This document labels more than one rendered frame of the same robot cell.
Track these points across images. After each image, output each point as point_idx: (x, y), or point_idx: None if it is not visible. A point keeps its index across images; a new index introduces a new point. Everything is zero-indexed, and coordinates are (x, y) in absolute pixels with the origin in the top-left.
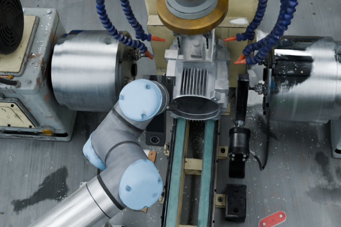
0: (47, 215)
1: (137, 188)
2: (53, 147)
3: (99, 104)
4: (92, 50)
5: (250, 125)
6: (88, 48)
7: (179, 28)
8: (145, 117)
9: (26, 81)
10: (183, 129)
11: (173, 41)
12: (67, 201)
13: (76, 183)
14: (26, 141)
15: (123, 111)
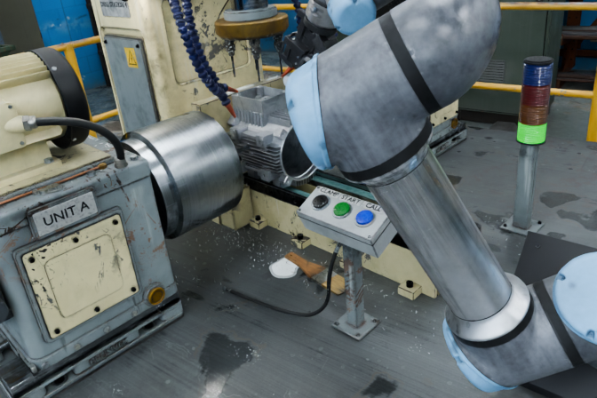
0: None
1: None
2: (167, 334)
3: (220, 175)
4: (174, 121)
5: None
6: (168, 122)
7: (268, 21)
8: None
9: (132, 156)
10: (304, 192)
11: (229, 122)
12: None
13: (247, 330)
14: (118, 360)
15: None
